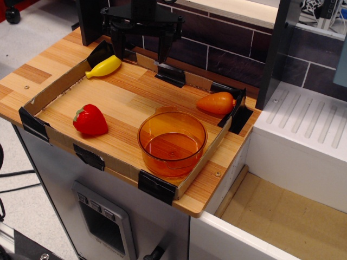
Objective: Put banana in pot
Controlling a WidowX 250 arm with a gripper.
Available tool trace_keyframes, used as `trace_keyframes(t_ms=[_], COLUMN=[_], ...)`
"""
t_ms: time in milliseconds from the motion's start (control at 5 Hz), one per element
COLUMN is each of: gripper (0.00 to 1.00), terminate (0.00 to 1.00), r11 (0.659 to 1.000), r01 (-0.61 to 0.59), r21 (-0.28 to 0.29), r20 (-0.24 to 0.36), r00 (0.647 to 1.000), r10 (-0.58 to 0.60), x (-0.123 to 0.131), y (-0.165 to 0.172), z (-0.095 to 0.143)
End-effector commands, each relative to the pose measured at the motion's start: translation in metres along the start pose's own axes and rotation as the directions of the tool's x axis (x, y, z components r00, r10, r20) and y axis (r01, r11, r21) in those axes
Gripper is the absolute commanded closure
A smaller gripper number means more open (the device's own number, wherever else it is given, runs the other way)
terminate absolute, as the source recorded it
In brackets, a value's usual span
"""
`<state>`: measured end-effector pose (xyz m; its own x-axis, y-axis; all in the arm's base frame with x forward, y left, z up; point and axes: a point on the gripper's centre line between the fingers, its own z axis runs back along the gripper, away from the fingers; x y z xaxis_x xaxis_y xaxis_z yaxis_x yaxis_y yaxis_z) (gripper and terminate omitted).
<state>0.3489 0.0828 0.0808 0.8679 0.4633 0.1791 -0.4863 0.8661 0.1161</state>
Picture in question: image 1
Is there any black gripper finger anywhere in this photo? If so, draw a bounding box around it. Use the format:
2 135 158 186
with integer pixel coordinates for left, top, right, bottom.
158 32 174 63
111 27 126 60

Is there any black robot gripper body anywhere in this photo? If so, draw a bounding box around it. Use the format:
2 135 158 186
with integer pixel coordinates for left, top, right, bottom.
100 1 184 41

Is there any yellow toy banana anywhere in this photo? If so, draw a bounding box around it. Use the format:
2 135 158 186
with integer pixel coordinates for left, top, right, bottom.
85 55 121 79

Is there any cardboard fence with black tape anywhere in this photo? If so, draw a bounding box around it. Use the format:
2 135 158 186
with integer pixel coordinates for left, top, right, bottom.
19 41 259 204

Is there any transparent orange plastic pot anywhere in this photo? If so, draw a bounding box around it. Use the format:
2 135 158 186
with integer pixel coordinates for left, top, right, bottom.
137 106 208 178

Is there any orange toy carrot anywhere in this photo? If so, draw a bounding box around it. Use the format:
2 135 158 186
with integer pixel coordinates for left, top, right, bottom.
196 92 236 115

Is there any red toy strawberry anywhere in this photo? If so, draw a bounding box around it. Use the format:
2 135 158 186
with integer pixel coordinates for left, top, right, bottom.
73 104 108 135

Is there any black chair caster wheel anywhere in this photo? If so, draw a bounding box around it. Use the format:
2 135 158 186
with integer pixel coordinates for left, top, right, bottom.
5 6 21 24

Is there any white toy sink unit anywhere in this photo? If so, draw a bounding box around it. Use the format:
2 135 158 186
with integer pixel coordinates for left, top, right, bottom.
189 83 346 259

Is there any grey toy dishwasher panel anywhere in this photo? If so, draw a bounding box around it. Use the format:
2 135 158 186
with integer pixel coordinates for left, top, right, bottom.
72 181 137 259

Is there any dark grey upright post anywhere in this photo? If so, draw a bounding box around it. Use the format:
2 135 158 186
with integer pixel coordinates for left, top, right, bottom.
255 0 302 110

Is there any black floor cable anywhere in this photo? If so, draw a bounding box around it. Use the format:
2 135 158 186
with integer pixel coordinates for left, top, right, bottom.
0 169 41 193

